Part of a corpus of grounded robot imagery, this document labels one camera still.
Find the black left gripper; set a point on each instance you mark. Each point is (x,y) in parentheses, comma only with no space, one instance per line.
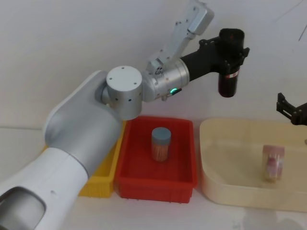
(201,60)

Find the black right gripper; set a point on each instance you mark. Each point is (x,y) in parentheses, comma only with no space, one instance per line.
(301,113)

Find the black cylindrical bottle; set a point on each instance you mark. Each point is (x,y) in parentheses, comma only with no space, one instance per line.
(227,83)

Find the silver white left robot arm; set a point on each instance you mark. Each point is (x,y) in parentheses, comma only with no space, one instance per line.
(72,134)

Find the clear pink plastic container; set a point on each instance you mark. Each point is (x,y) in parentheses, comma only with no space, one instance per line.
(273,163)

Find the cream plastic tray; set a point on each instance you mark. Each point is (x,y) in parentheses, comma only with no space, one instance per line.
(235,153)

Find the toothpick jar with grey lid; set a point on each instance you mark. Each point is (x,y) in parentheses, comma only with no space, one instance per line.
(160,146)

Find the red plastic bin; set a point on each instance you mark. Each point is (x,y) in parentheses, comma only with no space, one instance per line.
(153,172)

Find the yellow plastic bin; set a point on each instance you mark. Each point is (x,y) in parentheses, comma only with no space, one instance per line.
(105,178)

